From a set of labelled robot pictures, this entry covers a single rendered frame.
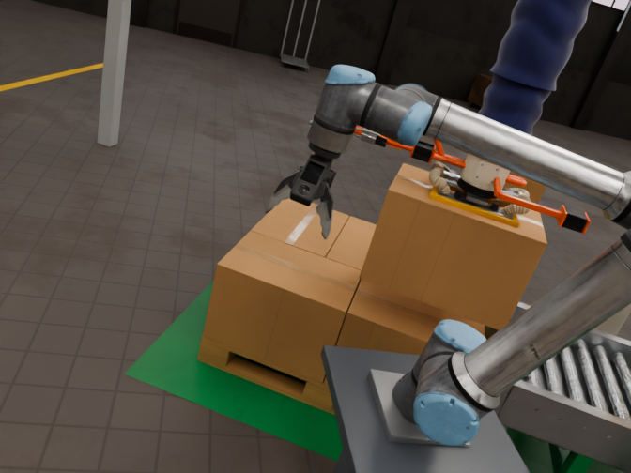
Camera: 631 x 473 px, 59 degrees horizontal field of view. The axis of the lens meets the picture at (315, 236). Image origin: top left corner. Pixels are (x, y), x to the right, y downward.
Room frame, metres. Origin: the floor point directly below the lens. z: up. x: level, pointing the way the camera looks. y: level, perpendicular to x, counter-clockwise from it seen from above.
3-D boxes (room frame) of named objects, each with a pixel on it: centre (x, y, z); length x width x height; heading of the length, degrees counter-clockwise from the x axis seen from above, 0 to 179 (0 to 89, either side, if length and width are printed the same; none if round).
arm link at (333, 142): (1.14, 0.03, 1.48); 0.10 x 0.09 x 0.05; 81
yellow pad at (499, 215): (2.01, -0.55, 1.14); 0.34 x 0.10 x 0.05; 81
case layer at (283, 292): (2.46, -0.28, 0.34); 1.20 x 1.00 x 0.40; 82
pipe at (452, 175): (2.11, -0.56, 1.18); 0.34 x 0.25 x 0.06; 81
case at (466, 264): (2.11, -0.54, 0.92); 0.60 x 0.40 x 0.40; 80
